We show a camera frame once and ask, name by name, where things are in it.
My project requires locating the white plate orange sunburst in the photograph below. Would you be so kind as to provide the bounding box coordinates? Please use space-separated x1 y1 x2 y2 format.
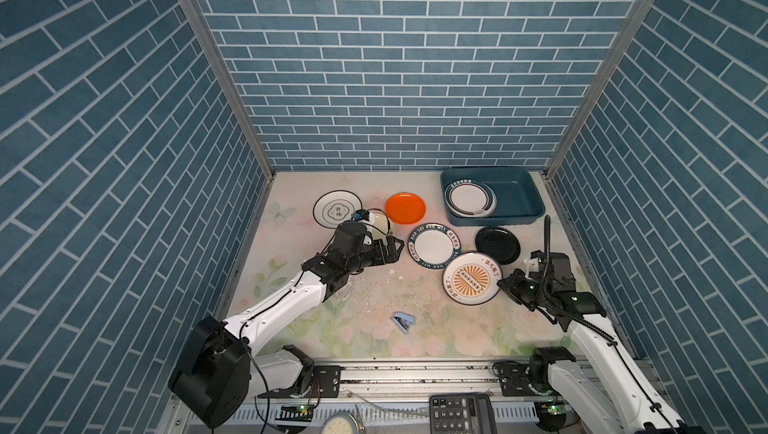
442 252 503 306

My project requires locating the white plate green red rim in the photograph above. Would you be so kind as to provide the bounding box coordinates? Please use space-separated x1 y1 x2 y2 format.
443 179 497 219

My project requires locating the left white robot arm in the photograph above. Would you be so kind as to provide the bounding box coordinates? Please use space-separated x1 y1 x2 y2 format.
168 221 405 429

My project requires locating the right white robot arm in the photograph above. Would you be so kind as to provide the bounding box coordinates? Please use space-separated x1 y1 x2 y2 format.
498 251 704 433

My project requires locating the teal plastic bin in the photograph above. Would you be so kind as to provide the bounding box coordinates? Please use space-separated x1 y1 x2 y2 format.
440 167 545 227

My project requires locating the cream plate black brushstroke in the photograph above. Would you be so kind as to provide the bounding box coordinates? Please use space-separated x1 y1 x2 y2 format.
363 210 394 239

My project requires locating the white plate hao shi rim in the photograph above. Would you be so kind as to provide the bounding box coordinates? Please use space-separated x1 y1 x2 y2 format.
407 223 461 270

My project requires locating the small orange plate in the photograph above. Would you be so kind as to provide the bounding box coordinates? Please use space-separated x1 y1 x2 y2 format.
385 192 426 225

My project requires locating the white plate green cloud motif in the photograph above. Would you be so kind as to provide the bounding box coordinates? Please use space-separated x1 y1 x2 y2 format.
313 190 362 229

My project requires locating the small black plate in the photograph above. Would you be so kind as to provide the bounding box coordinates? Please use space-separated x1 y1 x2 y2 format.
475 227 521 265

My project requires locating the small blue stapler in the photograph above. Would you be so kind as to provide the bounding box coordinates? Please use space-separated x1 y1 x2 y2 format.
391 312 415 334

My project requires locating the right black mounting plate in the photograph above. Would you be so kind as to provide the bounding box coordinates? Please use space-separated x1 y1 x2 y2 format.
491 360 534 397

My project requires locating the black mounting plate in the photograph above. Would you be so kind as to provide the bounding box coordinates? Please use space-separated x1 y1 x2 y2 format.
491 360 534 397
311 365 342 401

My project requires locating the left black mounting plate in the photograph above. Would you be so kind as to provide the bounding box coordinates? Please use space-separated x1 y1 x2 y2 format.
311 365 342 401

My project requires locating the black calculator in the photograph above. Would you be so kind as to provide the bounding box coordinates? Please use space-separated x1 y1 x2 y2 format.
429 393 498 434

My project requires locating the round white clock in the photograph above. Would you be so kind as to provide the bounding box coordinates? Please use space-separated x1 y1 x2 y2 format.
320 412 365 434

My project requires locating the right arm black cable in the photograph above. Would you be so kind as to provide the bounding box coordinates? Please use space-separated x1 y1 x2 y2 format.
536 214 679 429

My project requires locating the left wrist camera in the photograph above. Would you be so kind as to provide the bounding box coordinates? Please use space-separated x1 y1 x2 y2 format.
351 209 376 226

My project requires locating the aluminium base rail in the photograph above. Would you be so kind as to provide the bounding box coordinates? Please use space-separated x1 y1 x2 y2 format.
173 358 667 405

